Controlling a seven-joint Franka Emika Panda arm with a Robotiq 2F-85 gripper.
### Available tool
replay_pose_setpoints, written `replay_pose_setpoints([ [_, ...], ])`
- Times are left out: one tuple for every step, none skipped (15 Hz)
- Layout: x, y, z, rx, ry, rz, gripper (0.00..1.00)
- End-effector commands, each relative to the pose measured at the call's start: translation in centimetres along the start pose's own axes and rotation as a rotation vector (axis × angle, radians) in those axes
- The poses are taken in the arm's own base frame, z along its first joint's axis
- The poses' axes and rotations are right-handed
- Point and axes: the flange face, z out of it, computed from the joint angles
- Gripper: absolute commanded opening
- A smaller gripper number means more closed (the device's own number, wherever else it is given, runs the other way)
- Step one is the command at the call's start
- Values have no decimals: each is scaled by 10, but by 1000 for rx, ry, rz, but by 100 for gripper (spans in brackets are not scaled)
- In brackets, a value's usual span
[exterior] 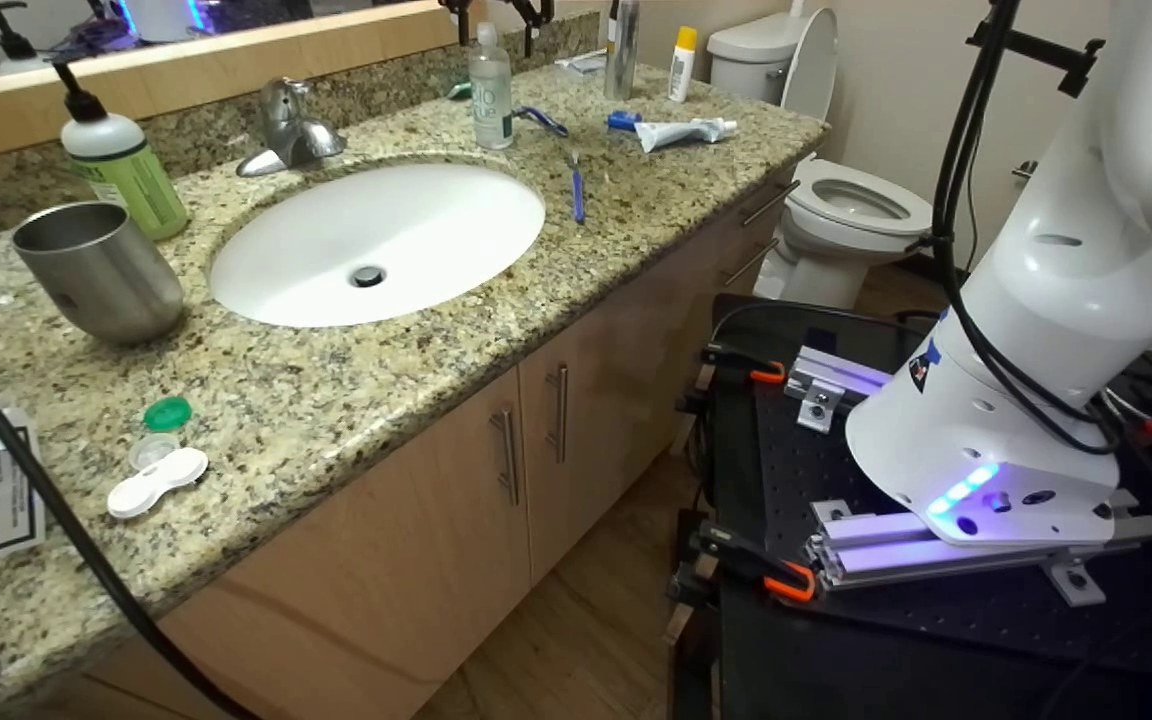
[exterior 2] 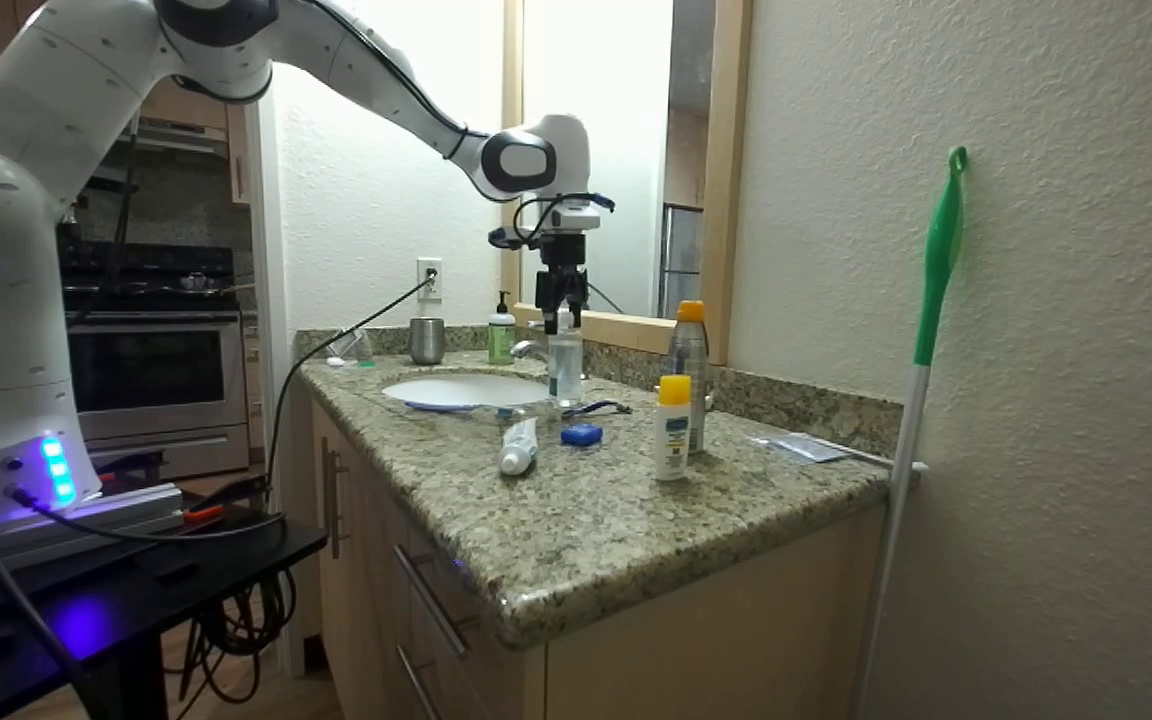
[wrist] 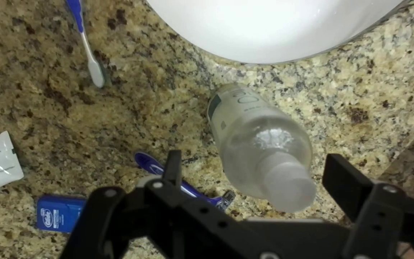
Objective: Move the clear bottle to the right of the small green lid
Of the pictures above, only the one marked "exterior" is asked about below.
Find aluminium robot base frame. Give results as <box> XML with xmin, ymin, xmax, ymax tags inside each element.
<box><xmin>789</xmin><ymin>345</ymin><xmax>1152</xmax><ymax>613</ymax></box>

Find wooden vanity cabinet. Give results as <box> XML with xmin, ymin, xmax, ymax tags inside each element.
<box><xmin>10</xmin><ymin>146</ymin><xmax>821</xmax><ymax>720</ymax></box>

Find black robot stand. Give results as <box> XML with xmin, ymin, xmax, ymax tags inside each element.
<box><xmin>667</xmin><ymin>293</ymin><xmax>1152</xmax><ymax>720</ymax></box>

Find green soap dispenser bottle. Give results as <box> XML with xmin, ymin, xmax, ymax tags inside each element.
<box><xmin>47</xmin><ymin>56</ymin><xmax>190</xmax><ymax>247</ymax></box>

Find small clear lid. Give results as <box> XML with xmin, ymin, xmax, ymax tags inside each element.
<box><xmin>126</xmin><ymin>434</ymin><xmax>180</xmax><ymax>471</ymax></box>

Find white toilet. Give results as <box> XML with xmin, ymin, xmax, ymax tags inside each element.
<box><xmin>705</xmin><ymin>5</ymin><xmax>937</xmax><ymax>313</ymax></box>

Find blue razor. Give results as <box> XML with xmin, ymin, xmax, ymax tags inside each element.
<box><xmin>562</xmin><ymin>147</ymin><xmax>591</xmax><ymax>230</ymax></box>

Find black eyeglasses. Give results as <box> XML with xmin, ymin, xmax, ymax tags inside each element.
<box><xmin>506</xmin><ymin>102</ymin><xmax>570</xmax><ymax>140</ymax></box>

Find clear plastic packet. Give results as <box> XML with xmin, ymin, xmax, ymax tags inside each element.
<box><xmin>552</xmin><ymin>47</ymin><xmax>610</xmax><ymax>82</ymax></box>

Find clear plastic bottle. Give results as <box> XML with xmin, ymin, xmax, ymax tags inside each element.
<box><xmin>464</xmin><ymin>15</ymin><xmax>518</xmax><ymax>156</ymax></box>

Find white oval sink basin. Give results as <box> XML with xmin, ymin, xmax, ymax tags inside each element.
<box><xmin>209</xmin><ymin>156</ymin><xmax>549</xmax><ymax>332</ymax></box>

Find steel cup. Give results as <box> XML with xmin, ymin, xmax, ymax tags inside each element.
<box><xmin>9</xmin><ymin>198</ymin><xmax>190</xmax><ymax>348</ymax></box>

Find metal cabinet door handle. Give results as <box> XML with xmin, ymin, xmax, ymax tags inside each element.
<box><xmin>487</xmin><ymin>401</ymin><xmax>529</xmax><ymax>509</ymax></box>
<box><xmin>544</xmin><ymin>360</ymin><xmax>574</xmax><ymax>464</ymax></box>

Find white toothpaste tube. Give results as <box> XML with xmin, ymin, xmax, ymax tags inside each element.
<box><xmin>631</xmin><ymin>113</ymin><xmax>744</xmax><ymax>156</ymax></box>

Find chrome faucet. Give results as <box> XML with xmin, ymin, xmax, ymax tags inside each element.
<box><xmin>233</xmin><ymin>75</ymin><xmax>346</xmax><ymax>180</ymax></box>

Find wood framed mirror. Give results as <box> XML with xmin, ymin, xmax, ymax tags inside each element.
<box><xmin>0</xmin><ymin>0</ymin><xmax>469</xmax><ymax>173</ymax></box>

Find white bottle with yellow cap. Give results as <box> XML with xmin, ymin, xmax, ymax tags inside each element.
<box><xmin>665</xmin><ymin>25</ymin><xmax>705</xmax><ymax>108</ymax></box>

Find orange clamp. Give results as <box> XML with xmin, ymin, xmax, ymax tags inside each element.
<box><xmin>698</xmin><ymin>342</ymin><xmax>791</xmax><ymax>394</ymax></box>
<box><xmin>698</xmin><ymin>527</ymin><xmax>822</xmax><ymax>613</ymax></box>

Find black power cable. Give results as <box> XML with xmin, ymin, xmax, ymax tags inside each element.
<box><xmin>0</xmin><ymin>315</ymin><xmax>260</xmax><ymax>720</ymax></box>

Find small green lid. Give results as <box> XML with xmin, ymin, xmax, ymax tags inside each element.
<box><xmin>138</xmin><ymin>394</ymin><xmax>194</xmax><ymax>436</ymax></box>

